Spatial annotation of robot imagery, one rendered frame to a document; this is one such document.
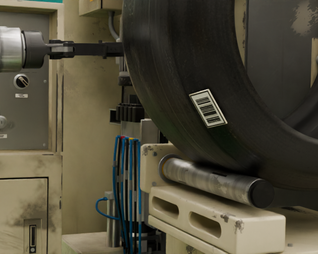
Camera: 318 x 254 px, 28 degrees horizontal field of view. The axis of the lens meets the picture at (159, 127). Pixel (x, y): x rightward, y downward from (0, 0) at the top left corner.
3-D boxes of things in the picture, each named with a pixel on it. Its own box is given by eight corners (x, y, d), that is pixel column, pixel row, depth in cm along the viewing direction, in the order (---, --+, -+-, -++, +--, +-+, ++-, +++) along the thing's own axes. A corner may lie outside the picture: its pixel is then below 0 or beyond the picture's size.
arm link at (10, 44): (-13, 26, 125) (17, 26, 128) (-11, 72, 127) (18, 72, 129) (-6, 24, 117) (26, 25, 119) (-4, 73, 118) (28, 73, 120)
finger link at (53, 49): (41, 43, 125) (47, 43, 120) (67, 43, 126) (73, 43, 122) (42, 55, 125) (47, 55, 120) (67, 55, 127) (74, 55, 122)
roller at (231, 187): (169, 183, 129) (156, 167, 128) (184, 169, 130) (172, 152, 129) (261, 215, 97) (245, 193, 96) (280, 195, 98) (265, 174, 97)
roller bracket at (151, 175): (139, 191, 129) (139, 143, 129) (301, 184, 145) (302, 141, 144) (145, 194, 126) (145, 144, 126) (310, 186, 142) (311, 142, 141)
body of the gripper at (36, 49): (24, 29, 120) (72, 29, 123) (16, 30, 127) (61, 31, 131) (25, 69, 121) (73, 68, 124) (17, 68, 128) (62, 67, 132)
